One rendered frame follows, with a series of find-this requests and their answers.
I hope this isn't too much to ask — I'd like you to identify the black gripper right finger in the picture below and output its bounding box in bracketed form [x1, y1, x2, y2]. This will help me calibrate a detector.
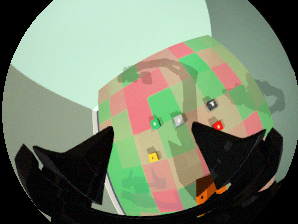
[192, 121, 266, 190]

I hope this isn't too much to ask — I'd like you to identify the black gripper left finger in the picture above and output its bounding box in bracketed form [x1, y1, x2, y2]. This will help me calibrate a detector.
[33, 125, 114, 205]

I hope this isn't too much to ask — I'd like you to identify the yellow block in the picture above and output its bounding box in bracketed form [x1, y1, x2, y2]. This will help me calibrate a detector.
[149, 152, 160, 163]

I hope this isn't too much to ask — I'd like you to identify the small green block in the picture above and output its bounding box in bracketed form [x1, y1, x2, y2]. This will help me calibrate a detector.
[150, 117, 161, 129]

